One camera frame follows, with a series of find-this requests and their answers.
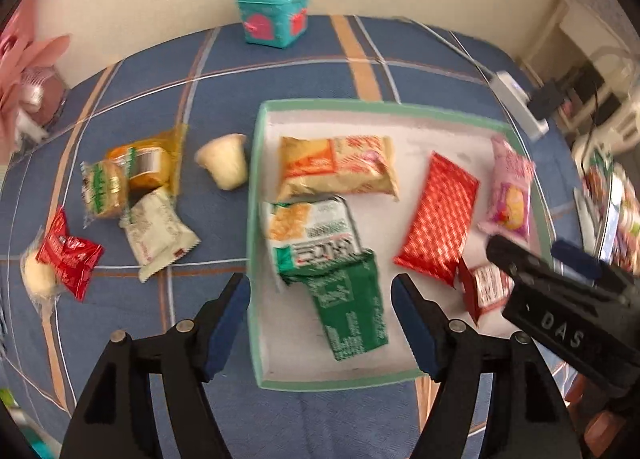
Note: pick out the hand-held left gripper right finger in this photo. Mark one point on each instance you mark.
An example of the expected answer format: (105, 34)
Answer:
(420, 329)

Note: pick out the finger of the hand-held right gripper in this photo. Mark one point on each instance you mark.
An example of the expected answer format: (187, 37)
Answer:
(512, 259)
(577, 259)

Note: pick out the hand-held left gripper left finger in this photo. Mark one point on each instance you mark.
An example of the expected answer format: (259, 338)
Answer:
(227, 329)

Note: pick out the small dark red packet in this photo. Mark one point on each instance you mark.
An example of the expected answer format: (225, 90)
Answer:
(482, 289)

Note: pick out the pink snack packet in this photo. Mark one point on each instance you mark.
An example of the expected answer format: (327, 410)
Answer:
(510, 189)

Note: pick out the red patterned snack packet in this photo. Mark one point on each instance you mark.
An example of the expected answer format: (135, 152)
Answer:
(440, 219)

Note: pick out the white and green snack packet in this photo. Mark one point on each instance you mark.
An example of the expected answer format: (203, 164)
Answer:
(310, 229)

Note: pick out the green-rimmed white tray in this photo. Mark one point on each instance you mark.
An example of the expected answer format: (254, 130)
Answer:
(415, 139)

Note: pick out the cream jelly cup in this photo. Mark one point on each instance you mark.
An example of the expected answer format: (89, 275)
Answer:
(225, 161)

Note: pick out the yellow clear snack packet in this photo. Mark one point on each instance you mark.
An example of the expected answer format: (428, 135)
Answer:
(150, 164)

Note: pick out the beige snack packet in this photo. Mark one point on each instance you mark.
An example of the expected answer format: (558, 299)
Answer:
(335, 164)

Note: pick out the cookie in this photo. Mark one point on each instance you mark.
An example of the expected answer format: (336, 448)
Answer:
(105, 189)

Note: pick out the bun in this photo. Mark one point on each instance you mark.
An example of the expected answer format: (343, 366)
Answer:
(37, 274)

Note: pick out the pile of printed packets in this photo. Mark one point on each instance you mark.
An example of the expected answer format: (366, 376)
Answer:
(610, 209)

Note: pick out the blue plaid tablecloth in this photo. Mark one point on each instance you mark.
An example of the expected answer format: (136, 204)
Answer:
(310, 419)

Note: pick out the white power strip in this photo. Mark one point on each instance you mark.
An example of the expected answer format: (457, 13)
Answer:
(515, 99)

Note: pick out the black plug adapter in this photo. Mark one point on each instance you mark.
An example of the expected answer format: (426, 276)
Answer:
(545, 99)

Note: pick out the glass vase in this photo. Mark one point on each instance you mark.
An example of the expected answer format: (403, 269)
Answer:
(50, 94)

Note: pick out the teal toy box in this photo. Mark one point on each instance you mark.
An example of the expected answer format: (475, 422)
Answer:
(272, 14)

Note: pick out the pink rose bouquet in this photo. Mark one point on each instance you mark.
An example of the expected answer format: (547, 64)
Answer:
(20, 69)

